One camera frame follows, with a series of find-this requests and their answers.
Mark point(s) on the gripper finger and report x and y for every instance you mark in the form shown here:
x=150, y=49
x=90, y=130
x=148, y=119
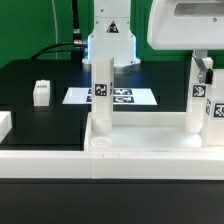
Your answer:
x=205, y=75

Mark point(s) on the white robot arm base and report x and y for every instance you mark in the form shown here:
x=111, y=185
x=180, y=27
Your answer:
x=111, y=35

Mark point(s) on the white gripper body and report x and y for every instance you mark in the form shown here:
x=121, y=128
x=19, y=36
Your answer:
x=186, y=25

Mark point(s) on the fiducial marker sheet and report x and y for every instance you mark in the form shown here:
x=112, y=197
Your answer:
x=121, y=96

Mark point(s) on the white front fence bar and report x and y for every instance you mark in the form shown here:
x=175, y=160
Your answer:
x=201, y=165

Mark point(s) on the white desk tabletop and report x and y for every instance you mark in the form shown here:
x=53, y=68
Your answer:
x=145, y=132

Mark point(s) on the white left fence block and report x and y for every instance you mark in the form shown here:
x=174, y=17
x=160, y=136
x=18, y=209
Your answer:
x=5, y=124

